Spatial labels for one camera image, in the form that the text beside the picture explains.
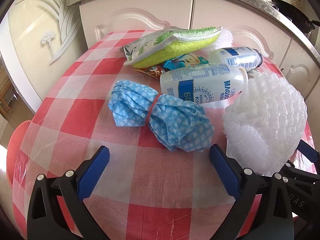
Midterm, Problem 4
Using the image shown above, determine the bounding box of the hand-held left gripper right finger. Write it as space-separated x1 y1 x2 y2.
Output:
209 144 294 240

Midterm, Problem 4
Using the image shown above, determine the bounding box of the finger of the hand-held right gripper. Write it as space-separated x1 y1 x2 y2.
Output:
282 161 320 188
299 139 320 172

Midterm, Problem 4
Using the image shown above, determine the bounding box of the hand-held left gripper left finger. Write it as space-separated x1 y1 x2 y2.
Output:
27 145 110 240

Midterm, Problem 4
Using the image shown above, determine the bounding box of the large white foam fruit net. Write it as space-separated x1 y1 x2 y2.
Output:
222 70 308 177

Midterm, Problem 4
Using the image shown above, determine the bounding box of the blue patterned cloth bundle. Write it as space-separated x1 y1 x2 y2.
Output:
108 79 215 153

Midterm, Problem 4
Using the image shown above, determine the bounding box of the pink plastic basin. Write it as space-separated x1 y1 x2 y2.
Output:
6 120 33 180

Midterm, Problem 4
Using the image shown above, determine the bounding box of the white plastic bottle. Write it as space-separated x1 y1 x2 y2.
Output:
159 64 249 105
208 46 263 71

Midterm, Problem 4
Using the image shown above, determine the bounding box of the red candy wrapper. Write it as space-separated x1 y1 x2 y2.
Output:
132 65 168 78

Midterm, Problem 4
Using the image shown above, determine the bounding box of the blue cartoon packet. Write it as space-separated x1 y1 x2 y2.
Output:
162 54 209 71

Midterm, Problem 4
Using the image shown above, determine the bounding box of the red checkered tablecloth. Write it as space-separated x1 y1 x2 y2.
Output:
11 30 314 240

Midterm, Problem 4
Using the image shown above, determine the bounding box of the white cabinet door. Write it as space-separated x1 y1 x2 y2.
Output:
280 37 320 98
79 0 194 49
191 0 293 63

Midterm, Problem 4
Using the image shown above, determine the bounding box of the small white foam net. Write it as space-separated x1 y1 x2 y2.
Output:
210 29 233 52

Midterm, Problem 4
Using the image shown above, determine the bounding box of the green yellow sponge cloth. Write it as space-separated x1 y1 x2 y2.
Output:
131 26 223 69

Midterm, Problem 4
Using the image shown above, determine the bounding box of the black frying pan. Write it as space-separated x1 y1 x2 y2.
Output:
271 0 320 34

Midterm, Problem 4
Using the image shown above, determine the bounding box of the cream refrigerator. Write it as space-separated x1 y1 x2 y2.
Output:
0 0 87 113

